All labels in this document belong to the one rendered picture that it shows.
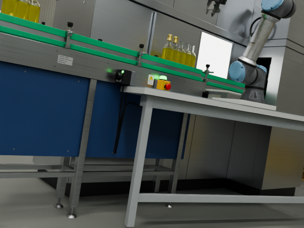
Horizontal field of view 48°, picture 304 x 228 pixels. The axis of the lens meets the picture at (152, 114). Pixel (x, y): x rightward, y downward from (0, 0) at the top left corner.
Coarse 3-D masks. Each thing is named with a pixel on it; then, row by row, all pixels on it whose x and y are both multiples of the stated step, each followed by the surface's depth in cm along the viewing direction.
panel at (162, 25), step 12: (156, 12) 238; (156, 24) 239; (168, 24) 246; (180, 24) 253; (156, 36) 240; (180, 36) 255; (192, 36) 263; (216, 36) 281; (156, 48) 241; (228, 72) 296
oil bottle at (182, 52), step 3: (180, 48) 238; (180, 51) 236; (183, 51) 238; (180, 54) 237; (183, 54) 238; (180, 57) 237; (183, 57) 239; (180, 60) 237; (183, 60) 239; (180, 63) 238; (183, 63) 239
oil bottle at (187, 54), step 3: (186, 51) 240; (189, 51) 242; (186, 54) 240; (189, 54) 242; (186, 57) 240; (189, 57) 242; (186, 60) 241; (189, 60) 242; (186, 63) 241; (189, 63) 243
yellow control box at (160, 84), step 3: (156, 81) 207; (159, 81) 204; (162, 81) 203; (165, 81) 204; (168, 81) 206; (156, 84) 206; (159, 84) 204; (162, 84) 203; (165, 84) 204; (156, 87) 206; (159, 87) 204; (162, 87) 203; (165, 87) 204; (168, 90) 207
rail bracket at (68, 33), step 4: (68, 24) 168; (72, 24) 169; (68, 28) 168; (68, 32) 168; (72, 32) 165; (68, 36) 168; (68, 40) 169; (64, 44) 169; (68, 44) 168; (68, 48) 169
